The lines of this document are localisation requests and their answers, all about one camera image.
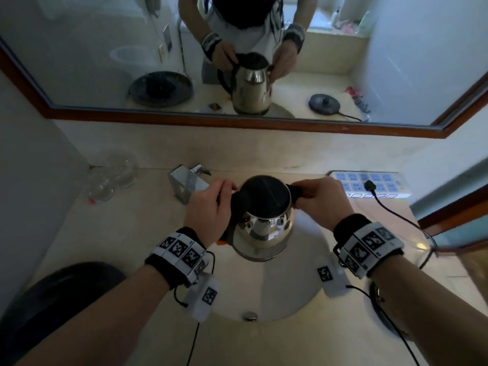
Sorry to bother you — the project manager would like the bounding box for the steel electric kettle black handle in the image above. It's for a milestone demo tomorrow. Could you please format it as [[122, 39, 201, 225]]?
[[218, 175, 304, 262]]

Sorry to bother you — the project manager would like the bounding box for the black plug with cord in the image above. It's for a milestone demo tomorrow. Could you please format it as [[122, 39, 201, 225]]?
[[364, 180, 439, 269]]

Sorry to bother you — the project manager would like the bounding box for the black round kettle base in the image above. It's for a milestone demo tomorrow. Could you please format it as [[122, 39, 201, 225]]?
[[369, 280, 414, 340]]

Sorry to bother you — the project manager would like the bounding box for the white sink basin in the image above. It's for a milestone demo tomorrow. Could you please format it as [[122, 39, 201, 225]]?
[[205, 209, 336, 323]]

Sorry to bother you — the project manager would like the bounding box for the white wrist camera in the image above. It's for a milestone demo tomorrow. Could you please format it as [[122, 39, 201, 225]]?
[[182, 273, 221, 323], [315, 255, 351, 298]]

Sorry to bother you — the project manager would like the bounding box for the dark round tray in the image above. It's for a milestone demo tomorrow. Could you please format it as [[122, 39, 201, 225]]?
[[0, 261, 129, 366]]

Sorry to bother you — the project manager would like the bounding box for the person's right forearm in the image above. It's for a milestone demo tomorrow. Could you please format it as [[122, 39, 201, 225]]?
[[370, 255, 488, 366]]

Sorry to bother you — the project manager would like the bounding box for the right marker wristband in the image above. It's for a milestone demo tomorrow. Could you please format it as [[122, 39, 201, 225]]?
[[332, 213, 405, 280]]

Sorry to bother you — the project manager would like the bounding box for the black left camera cable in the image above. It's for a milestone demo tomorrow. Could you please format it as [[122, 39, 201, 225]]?
[[173, 250, 216, 366]]

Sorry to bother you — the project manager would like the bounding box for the chrome square faucet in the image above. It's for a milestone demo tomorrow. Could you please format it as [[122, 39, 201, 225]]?
[[167, 163, 212, 205]]

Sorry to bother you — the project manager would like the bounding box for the left marker wristband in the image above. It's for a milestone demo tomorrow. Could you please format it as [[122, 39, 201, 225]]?
[[144, 226, 210, 290]]

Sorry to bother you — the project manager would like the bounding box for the wooden framed wall mirror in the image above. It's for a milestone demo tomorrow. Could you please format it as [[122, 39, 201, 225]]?
[[0, 0, 488, 140]]

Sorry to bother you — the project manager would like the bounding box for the wooden door frosted glass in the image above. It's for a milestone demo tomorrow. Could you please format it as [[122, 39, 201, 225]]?
[[417, 182, 488, 258]]

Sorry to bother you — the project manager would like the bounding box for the person's left hand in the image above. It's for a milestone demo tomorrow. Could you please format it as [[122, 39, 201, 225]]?
[[182, 178, 239, 249]]

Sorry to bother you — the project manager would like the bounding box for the marker wristband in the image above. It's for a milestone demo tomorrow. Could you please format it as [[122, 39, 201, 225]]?
[[144, 226, 210, 290], [332, 213, 405, 280]]

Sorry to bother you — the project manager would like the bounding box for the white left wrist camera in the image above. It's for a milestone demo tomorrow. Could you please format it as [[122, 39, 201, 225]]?
[[182, 273, 221, 323]]

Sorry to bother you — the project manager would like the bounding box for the black right camera cable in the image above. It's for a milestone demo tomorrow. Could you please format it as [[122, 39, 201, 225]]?
[[345, 284, 420, 366]]

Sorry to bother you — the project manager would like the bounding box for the white power strip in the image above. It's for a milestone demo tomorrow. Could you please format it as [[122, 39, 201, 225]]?
[[328, 170, 412, 199]]

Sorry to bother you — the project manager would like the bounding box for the person's left forearm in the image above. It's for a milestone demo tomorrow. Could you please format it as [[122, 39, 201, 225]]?
[[15, 264, 170, 366]]

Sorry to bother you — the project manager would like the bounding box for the clear glass cup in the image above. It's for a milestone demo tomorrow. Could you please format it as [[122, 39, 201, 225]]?
[[85, 173, 115, 204], [105, 152, 139, 189]]

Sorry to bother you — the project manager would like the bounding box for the person's right hand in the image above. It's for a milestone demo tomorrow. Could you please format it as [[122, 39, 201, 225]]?
[[291, 177, 355, 232]]

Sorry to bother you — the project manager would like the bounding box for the black camera cable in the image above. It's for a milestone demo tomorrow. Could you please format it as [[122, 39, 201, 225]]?
[[173, 250, 216, 366], [345, 284, 420, 366]]

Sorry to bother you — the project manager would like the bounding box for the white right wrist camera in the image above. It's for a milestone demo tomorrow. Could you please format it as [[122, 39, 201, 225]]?
[[315, 255, 351, 298]]

